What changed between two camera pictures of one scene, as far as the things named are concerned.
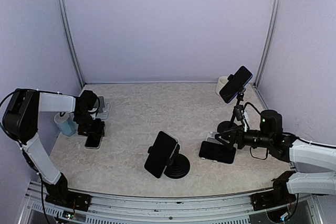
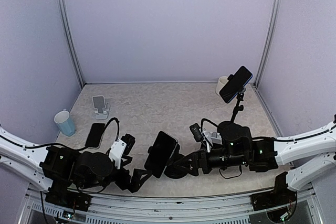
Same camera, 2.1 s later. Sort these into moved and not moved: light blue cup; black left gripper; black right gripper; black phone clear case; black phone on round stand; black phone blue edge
Moved: black right gripper; black left gripper
Not moved: black phone clear case; light blue cup; black phone on round stand; black phone blue edge
